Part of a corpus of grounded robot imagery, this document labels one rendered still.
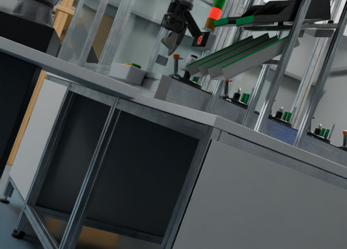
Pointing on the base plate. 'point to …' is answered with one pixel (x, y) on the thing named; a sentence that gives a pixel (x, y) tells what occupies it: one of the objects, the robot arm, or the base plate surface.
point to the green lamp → (219, 2)
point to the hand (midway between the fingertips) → (171, 53)
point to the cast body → (188, 62)
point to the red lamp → (215, 13)
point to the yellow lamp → (210, 24)
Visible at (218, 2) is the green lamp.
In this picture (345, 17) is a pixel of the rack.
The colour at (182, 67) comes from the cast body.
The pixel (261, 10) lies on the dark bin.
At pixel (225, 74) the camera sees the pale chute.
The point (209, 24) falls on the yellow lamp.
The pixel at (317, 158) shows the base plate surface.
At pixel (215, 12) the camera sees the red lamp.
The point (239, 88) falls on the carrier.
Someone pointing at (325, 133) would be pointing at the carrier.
